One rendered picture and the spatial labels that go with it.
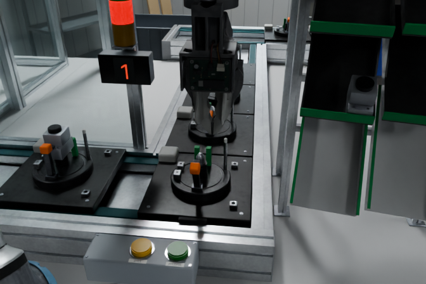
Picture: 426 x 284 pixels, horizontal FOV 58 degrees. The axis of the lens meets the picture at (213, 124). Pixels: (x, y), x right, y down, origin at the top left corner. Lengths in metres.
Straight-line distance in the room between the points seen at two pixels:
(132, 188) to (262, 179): 0.33
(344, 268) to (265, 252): 0.20
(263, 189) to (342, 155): 0.20
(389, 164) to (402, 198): 0.07
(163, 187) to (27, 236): 0.30
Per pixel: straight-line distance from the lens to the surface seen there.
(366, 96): 0.72
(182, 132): 1.12
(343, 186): 0.85
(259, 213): 0.85
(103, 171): 0.99
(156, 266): 0.76
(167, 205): 0.86
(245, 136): 1.10
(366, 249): 0.98
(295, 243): 0.94
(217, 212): 0.84
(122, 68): 0.93
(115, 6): 0.89
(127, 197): 0.98
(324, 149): 0.86
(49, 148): 0.92
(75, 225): 0.87
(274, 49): 1.99
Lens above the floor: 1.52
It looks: 28 degrees down
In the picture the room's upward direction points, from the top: straight up
